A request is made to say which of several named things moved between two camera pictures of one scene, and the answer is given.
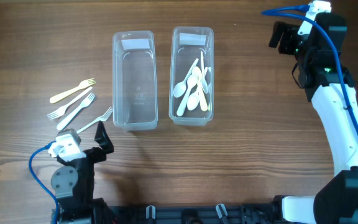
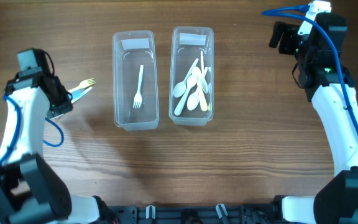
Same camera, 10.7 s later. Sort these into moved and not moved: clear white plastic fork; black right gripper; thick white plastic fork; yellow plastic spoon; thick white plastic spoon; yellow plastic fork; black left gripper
Moved: clear white plastic fork; black left gripper; thick white plastic fork
Not moved: black right gripper; yellow plastic fork; thick white plastic spoon; yellow plastic spoon
